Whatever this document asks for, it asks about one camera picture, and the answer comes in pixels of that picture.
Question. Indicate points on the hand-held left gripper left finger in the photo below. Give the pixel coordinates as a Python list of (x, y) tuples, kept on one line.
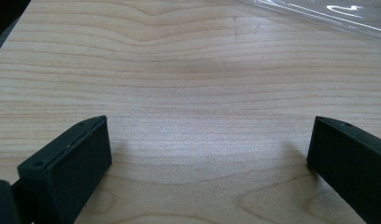
[(67, 168)]

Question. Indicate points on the clear plastic bag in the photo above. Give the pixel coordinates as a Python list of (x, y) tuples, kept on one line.
[(335, 15)]

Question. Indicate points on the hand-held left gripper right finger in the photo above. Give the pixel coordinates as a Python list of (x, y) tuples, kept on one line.
[(350, 161)]

